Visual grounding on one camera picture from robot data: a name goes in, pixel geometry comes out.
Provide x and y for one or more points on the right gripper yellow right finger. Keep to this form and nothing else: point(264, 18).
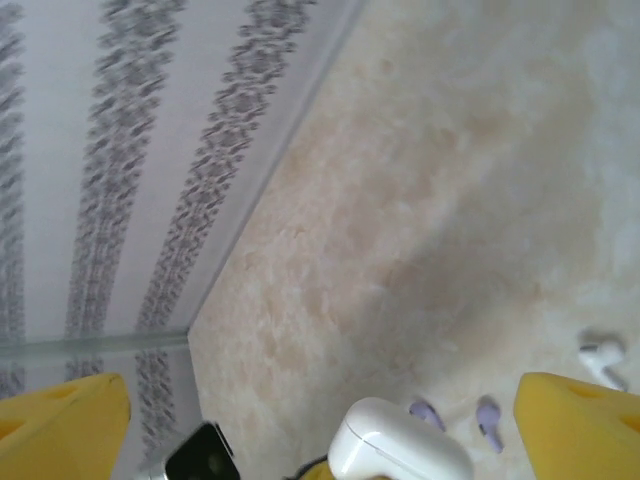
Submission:
point(585, 435)

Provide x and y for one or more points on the white earbud charging case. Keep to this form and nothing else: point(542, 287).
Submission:
point(395, 440)

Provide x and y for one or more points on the white earbud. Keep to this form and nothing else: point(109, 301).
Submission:
point(601, 359)

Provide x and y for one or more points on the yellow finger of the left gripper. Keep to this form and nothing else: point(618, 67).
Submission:
point(314, 473)

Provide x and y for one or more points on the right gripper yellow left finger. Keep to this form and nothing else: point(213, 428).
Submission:
point(55, 430)

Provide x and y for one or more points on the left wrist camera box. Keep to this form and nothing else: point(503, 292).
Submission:
point(200, 452)

